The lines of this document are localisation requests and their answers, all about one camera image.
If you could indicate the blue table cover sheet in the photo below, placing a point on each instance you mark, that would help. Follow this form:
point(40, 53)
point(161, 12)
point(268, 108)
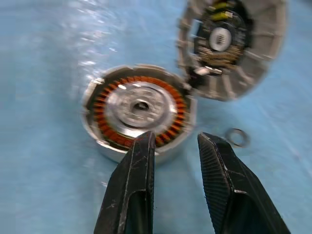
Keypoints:
point(36, 122)

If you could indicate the silver motor housing copper windings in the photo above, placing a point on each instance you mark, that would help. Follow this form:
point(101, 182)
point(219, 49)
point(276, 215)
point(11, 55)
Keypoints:
point(117, 112)

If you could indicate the silver ribbed motor lid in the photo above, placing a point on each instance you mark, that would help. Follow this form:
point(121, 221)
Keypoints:
point(243, 80)

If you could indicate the small metal washer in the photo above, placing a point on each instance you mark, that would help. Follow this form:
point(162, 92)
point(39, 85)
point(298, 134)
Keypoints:
point(245, 139)

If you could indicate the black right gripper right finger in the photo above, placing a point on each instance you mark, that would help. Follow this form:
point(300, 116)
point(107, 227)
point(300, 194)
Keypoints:
point(234, 195)

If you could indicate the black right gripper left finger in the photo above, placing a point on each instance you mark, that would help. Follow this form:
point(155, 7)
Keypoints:
point(136, 185)

